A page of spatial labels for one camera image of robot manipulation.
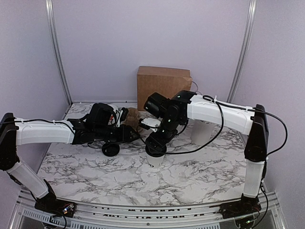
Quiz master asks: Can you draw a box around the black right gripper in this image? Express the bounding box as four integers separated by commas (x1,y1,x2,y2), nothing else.
145,115,182,154

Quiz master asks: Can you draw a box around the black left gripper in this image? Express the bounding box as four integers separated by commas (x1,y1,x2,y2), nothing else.
94,124,141,145

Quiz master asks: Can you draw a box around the white paper coffee cup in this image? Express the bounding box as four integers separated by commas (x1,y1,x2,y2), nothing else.
147,153,165,168

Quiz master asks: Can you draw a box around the black plastic cup lid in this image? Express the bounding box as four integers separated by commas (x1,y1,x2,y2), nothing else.
102,143,120,157
145,146,167,157

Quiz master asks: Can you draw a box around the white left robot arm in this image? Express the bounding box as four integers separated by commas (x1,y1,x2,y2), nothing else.
0,113,139,212

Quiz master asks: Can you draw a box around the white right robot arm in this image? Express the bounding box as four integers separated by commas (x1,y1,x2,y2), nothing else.
140,90,269,214

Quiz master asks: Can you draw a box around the brown paper takeout bag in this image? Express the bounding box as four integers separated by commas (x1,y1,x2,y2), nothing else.
137,66,193,111

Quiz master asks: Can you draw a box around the brown cardboard cup carrier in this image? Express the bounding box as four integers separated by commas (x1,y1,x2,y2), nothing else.
123,107,141,131

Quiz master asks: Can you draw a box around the red paper bowl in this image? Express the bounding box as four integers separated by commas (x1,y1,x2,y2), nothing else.
109,104,119,125

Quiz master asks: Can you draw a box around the white ribbed holder cup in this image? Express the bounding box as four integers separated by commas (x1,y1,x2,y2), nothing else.
191,120,215,146

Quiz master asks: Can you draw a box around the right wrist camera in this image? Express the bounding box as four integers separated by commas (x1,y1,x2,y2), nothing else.
138,92,172,132

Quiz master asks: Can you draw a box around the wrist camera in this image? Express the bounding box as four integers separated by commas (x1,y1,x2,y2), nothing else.
85,103,128,129
138,92,172,132

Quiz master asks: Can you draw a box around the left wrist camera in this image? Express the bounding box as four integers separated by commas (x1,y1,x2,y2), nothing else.
85,103,128,129

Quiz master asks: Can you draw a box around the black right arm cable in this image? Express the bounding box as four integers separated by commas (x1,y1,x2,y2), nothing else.
142,95,288,165

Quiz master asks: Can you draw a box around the aluminium front rail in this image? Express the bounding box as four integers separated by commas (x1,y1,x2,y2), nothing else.
8,190,287,229

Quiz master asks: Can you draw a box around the right aluminium frame post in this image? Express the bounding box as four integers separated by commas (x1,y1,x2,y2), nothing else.
227,0,257,103

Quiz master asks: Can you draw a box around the aluminium frame post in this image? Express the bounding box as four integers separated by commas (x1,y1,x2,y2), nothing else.
227,0,257,103
45,0,72,106

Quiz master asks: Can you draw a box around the left aluminium frame post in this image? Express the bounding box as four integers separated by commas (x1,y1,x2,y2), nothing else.
45,0,72,106

